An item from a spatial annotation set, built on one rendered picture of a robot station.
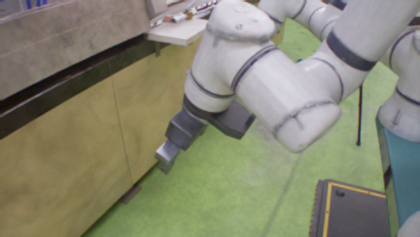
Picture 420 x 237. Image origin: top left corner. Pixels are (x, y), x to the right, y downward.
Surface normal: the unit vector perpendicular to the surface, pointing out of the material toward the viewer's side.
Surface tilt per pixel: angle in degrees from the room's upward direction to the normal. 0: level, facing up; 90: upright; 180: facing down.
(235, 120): 25
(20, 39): 80
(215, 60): 90
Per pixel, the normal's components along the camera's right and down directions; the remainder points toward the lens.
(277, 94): -0.31, -0.11
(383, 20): -0.37, 0.64
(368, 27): -0.59, 0.51
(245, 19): 0.17, -0.55
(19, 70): 0.86, 0.14
